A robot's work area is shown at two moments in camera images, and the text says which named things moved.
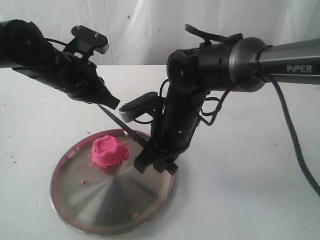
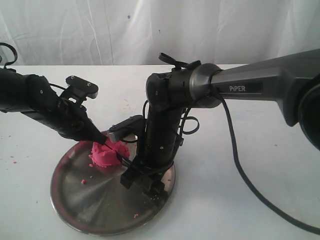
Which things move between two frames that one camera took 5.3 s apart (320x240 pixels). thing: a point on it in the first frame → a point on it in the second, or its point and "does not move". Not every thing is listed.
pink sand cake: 107,151 does not move
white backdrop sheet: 144,32 does not move
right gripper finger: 144,158 → 130,176
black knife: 137,139 → 124,160
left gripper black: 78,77 → 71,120
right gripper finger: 168,165 → 156,186
